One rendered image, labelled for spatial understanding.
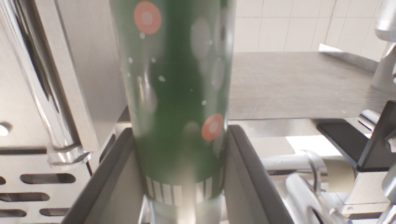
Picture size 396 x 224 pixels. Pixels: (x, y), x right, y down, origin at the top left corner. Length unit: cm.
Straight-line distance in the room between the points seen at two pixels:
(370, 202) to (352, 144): 14
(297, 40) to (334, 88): 147
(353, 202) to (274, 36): 145
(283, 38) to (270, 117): 153
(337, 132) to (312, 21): 159
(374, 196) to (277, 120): 17
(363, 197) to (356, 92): 12
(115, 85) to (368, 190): 28
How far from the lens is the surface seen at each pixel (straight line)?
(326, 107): 23
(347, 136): 20
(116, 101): 17
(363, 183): 29
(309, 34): 178
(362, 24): 199
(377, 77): 31
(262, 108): 20
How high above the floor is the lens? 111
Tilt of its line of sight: 28 degrees up
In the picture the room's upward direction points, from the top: 180 degrees clockwise
